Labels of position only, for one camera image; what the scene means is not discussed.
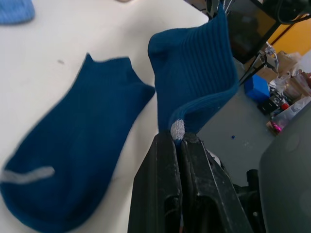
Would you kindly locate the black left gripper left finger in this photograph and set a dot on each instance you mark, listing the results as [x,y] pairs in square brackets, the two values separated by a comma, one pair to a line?
[155,184]

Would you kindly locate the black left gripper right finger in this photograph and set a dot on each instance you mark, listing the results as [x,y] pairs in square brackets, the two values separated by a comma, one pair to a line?
[206,184]

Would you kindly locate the dark blue ribbed sock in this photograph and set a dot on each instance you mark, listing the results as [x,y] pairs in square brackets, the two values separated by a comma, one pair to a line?
[194,72]

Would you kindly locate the dark grey robot body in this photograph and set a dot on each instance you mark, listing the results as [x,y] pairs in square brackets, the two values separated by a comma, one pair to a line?
[286,174]

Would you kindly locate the dark blue ankle sock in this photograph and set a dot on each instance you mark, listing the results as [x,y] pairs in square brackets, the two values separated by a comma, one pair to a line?
[70,145]

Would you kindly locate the blue plastic box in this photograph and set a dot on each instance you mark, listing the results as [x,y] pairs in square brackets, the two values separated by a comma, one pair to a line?
[257,88]

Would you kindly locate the brown cardboard box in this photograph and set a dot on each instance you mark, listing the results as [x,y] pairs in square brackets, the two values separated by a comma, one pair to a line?
[286,60]

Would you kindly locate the light blue sock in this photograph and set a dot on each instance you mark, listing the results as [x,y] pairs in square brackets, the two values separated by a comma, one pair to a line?
[14,11]

